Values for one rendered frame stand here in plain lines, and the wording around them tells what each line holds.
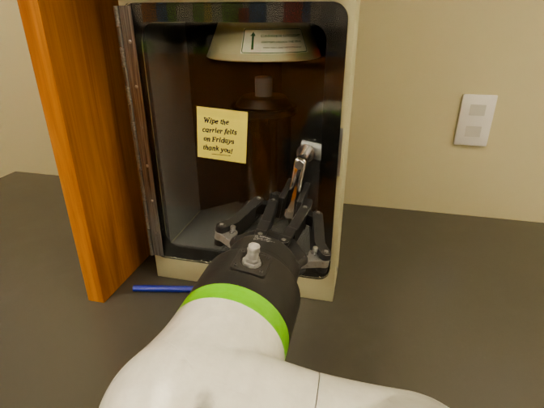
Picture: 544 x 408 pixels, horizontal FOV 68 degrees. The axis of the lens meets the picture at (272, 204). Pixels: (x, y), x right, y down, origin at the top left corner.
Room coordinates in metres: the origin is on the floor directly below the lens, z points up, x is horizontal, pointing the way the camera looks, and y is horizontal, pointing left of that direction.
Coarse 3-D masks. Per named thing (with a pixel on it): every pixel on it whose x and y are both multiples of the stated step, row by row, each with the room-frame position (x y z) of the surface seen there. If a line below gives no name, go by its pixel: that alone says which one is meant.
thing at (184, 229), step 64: (192, 64) 0.58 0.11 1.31; (256, 64) 0.56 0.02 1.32; (320, 64) 0.54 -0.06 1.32; (192, 128) 0.58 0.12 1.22; (256, 128) 0.56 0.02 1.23; (320, 128) 0.54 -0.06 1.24; (192, 192) 0.58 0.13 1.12; (256, 192) 0.56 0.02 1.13; (320, 192) 0.54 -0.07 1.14; (192, 256) 0.59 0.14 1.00
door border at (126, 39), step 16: (128, 16) 0.60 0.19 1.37; (128, 32) 0.60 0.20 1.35; (128, 48) 0.60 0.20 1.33; (128, 64) 0.60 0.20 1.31; (128, 80) 0.60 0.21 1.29; (144, 112) 0.60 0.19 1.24; (144, 128) 0.60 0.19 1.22; (144, 144) 0.60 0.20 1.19; (144, 160) 0.60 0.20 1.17; (144, 176) 0.60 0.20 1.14; (144, 208) 0.60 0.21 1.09; (160, 240) 0.60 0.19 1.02
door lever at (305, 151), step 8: (304, 144) 0.54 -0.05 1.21; (296, 152) 0.54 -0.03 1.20; (304, 152) 0.53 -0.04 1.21; (312, 152) 0.54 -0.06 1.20; (296, 160) 0.49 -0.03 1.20; (304, 160) 0.49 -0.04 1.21; (296, 168) 0.49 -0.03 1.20; (304, 168) 0.49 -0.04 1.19; (296, 176) 0.49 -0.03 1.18; (296, 184) 0.49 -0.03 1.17; (288, 192) 0.50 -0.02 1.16; (296, 192) 0.49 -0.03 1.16; (288, 200) 0.50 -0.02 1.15; (288, 208) 0.50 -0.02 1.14; (288, 216) 0.50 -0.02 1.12
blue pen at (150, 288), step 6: (138, 288) 0.57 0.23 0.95; (144, 288) 0.57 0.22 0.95; (150, 288) 0.57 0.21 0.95; (156, 288) 0.57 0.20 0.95; (162, 288) 0.57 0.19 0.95; (168, 288) 0.57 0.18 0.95; (174, 288) 0.57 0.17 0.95; (180, 288) 0.57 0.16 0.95; (186, 288) 0.57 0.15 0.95; (192, 288) 0.57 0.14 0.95
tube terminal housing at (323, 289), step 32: (128, 0) 0.61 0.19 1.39; (160, 0) 0.60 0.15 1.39; (192, 0) 0.59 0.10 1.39; (224, 0) 0.58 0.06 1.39; (256, 0) 0.57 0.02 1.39; (288, 0) 0.56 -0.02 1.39; (320, 0) 0.55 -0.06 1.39; (352, 0) 0.54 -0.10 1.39; (352, 32) 0.54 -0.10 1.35; (352, 64) 0.57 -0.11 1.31; (160, 256) 0.61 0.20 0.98; (320, 288) 0.55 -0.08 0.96
